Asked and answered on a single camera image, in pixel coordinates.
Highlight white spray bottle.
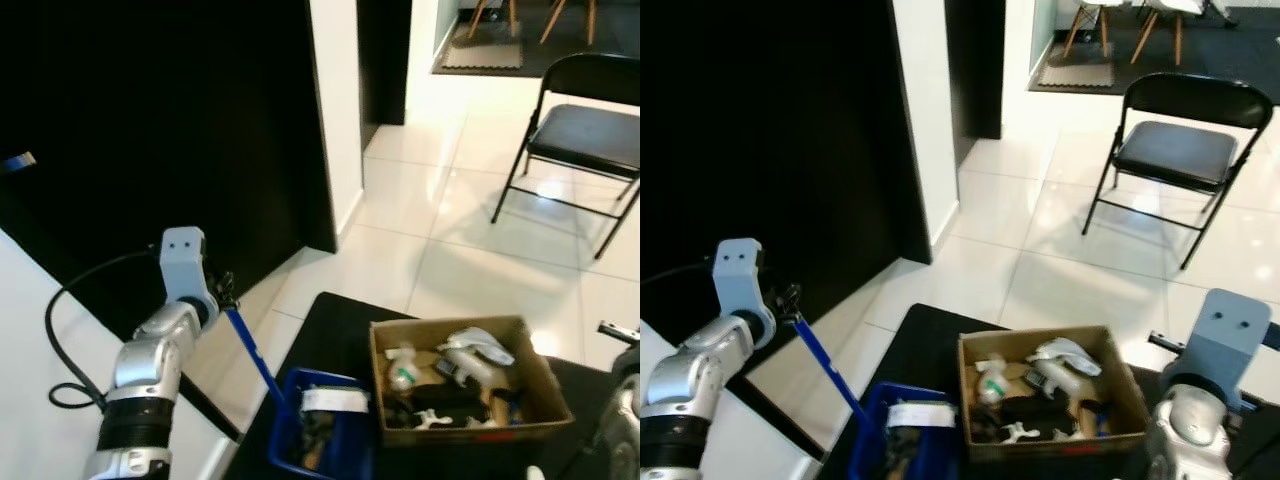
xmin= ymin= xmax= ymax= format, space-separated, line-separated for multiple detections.
xmin=1025 ymin=337 xmax=1103 ymax=396
xmin=437 ymin=327 xmax=517 ymax=388

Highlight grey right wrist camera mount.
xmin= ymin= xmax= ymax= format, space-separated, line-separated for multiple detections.
xmin=1178 ymin=287 xmax=1275 ymax=389

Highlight white chair wooden legs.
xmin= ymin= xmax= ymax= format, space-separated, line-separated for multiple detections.
xmin=1129 ymin=0 xmax=1191 ymax=68
xmin=1060 ymin=0 xmax=1113 ymax=59
xmin=467 ymin=0 xmax=523 ymax=41
xmin=539 ymin=0 xmax=603 ymax=48

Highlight dark grey carpet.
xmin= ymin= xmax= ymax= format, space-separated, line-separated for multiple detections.
xmin=1028 ymin=0 xmax=1280 ymax=96
xmin=431 ymin=0 xmax=641 ymax=78

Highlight black flat object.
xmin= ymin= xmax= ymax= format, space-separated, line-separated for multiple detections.
xmin=384 ymin=383 xmax=493 ymax=429
xmin=970 ymin=395 xmax=1081 ymax=443

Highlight blue long-handled dustpan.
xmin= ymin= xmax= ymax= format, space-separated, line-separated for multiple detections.
xmin=224 ymin=307 xmax=378 ymax=479
xmin=794 ymin=315 xmax=968 ymax=480

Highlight brown cardboard box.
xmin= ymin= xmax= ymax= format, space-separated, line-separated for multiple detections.
xmin=368 ymin=315 xmax=575 ymax=447
xmin=957 ymin=324 xmax=1153 ymax=463

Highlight black folding chair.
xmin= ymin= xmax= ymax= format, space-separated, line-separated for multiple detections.
xmin=489 ymin=52 xmax=641 ymax=262
xmin=1081 ymin=71 xmax=1278 ymax=271

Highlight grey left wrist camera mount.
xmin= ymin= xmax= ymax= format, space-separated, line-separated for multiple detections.
xmin=159 ymin=226 xmax=211 ymax=303
xmin=712 ymin=237 xmax=769 ymax=323

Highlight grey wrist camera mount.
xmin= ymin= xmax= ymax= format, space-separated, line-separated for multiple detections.
xmin=159 ymin=226 xmax=211 ymax=303
xmin=712 ymin=237 xmax=769 ymax=323
xmin=1178 ymin=287 xmax=1275 ymax=389

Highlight grey door mat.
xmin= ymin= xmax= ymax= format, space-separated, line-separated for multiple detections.
xmin=442 ymin=37 xmax=525 ymax=71
xmin=1037 ymin=54 xmax=1118 ymax=90

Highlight white paper strip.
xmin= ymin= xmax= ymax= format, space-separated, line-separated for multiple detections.
xmin=885 ymin=402 xmax=958 ymax=430
xmin=300 ymin=389 xmax=370 ymax=414

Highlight small white green bottle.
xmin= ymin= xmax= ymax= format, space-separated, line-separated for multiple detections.
xmin=975 ymin=355 xmax=1013 ymax=406
xmin=385 ymin=344 xmax=422 ymax=393

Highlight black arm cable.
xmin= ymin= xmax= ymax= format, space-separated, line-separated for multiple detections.
xmin=640 ymin=260 xmax=717 ymax=288
xmin=44 ymin=248 xmax=163 ymax=412

